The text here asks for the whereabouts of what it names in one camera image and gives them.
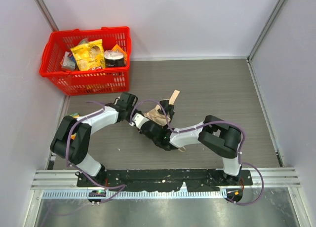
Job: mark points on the beige and black umbrella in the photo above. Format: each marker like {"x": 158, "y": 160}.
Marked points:
{"x": 162, "y": 114}

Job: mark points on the red plastic shopping basket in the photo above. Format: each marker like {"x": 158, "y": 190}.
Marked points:
{"x": 108, "y": 80}

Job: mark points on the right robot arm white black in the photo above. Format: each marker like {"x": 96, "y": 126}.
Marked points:
{"x": 223, "y": 138}

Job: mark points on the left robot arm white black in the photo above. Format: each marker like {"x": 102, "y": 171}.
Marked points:
{"x": 72, "y": 138}

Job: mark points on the orange snack packet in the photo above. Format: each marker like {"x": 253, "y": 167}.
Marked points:
{"x": 118, "y": 54}

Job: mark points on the white slotted cable duct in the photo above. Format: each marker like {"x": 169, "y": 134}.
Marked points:
{"x": 93, "y": 194}

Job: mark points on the grey small box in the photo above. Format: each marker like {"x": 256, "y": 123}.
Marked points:
{"x": 67, "y": 64}

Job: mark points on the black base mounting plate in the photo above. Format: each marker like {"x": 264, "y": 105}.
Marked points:
{"x": 165, "y": 180}

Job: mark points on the orange juice carton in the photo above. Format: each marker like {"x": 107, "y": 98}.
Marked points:
{"x": 74, "y": 115}

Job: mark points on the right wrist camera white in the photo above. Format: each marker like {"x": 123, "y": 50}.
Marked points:
{"x": 138, "y": 120}

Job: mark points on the black cd spindle case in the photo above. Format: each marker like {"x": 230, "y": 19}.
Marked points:
{"x": 109, "y": 62}

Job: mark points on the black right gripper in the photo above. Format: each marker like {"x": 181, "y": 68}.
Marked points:
{"x": 167, "y": 108}

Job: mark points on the yellow chips bag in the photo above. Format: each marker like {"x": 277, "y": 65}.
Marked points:
{"x": 89, "y": 56}

